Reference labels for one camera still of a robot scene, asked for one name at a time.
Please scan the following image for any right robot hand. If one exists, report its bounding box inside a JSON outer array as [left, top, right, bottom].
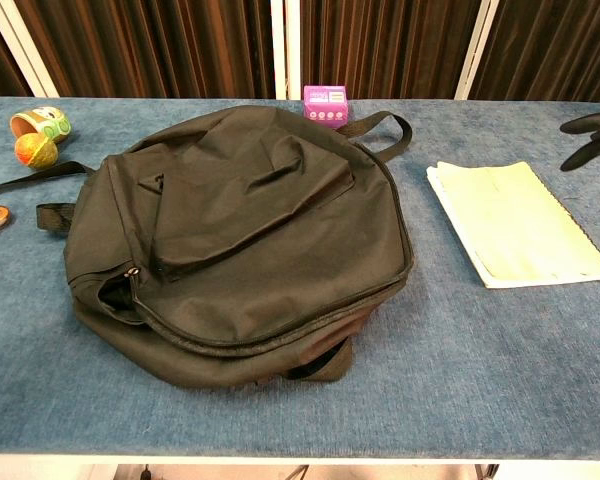
[[559, 112, 600, 254]]

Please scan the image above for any yellow spiral notebook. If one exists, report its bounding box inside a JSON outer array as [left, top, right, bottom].
[[425, 160, 600, 290]]

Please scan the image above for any black fabric backpack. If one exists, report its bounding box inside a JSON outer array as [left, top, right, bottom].
[[0, 104, 415, 390]]

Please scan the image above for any purple cardboard box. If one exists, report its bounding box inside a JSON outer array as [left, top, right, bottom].
[[302, 84, 351, 130]]

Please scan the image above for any blue table cloth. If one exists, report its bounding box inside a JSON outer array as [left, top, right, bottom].
[[0, 96, 600, 459]]

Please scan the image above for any brown pleated curtain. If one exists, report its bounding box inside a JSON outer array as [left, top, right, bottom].
[[0, 0, 600, 105]]

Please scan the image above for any cartoon print paper cup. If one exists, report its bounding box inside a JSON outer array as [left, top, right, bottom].
[[9, 106, 72, 144]]

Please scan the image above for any orange green ball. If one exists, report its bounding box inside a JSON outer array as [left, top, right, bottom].
[[13, 133, 60, 168]]

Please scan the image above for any white frame post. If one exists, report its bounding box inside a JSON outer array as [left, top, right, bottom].
[[0, 0, 60, 99], [269, 0, 302, 101], [453, 0, 500, 100]]

